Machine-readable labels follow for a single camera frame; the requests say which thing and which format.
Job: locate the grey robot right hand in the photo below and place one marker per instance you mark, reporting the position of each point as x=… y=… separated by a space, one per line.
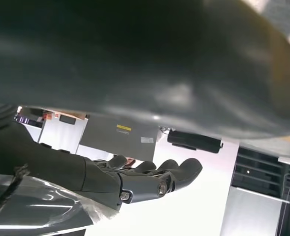
x=61 y=176

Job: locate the steel workbench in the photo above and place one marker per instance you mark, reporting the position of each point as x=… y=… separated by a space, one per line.
x=263 y=148

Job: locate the grey laptop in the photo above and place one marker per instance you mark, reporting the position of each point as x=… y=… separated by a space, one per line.
x=105 y=136

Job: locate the black bag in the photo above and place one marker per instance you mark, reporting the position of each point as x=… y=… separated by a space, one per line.
x=194 y=141

